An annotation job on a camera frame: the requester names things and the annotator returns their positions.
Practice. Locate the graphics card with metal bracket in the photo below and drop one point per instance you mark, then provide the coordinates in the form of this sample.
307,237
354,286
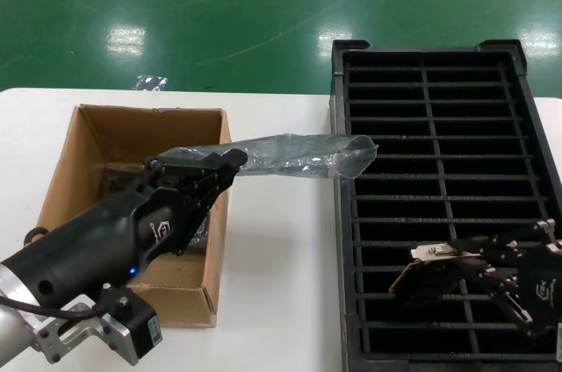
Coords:
432,275

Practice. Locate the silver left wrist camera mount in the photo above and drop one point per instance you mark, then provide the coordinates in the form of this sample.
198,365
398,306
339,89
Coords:
110,332

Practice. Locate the translucent grey antistatic bag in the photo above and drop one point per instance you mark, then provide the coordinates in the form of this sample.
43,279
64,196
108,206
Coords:
298,155

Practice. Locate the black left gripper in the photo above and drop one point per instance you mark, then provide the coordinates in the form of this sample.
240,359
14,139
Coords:
96,245

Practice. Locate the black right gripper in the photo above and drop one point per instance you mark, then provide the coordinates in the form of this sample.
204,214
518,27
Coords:
542,288

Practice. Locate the brown open cardboard box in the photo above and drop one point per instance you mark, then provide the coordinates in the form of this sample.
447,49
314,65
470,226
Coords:
131,135

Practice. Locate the silver foil scrap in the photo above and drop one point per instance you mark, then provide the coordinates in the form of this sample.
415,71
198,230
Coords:
151,82

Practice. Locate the black slotted plastic container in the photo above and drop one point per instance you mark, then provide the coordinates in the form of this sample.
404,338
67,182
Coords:
439,126

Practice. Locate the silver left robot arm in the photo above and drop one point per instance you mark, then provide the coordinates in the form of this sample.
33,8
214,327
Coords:
15,324

